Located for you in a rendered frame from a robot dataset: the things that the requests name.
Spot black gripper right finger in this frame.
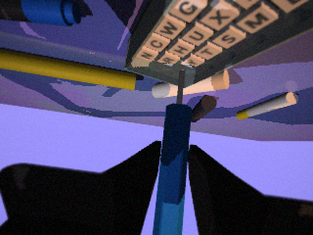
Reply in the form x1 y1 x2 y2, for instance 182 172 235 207
188 144 313 235

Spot grey keyboard with tan keys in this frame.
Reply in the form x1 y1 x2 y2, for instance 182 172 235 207
123 0 313 88

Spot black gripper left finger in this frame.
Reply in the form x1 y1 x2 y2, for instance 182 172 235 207
0 140 161 235

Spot blue stylus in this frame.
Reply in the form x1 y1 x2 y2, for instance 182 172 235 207
153 70 192 235

